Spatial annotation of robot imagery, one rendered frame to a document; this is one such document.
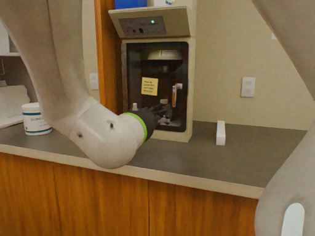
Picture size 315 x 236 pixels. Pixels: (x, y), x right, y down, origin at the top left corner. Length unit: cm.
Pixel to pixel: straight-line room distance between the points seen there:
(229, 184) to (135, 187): 36
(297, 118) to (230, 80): 42
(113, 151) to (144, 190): 48
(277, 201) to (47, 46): 29
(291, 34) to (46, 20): 26
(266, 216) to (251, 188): 58
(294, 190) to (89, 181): 89
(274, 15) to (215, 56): 115
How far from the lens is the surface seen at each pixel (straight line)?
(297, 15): 26
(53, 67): 36
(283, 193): 20
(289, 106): 146
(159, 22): 95
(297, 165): 21
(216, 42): 141
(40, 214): 132
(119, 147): 44
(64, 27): 31
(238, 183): 78
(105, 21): 108
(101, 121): 45
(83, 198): 108
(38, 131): 128
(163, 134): 108
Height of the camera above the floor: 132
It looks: 14 degrees down
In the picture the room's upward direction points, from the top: straight up
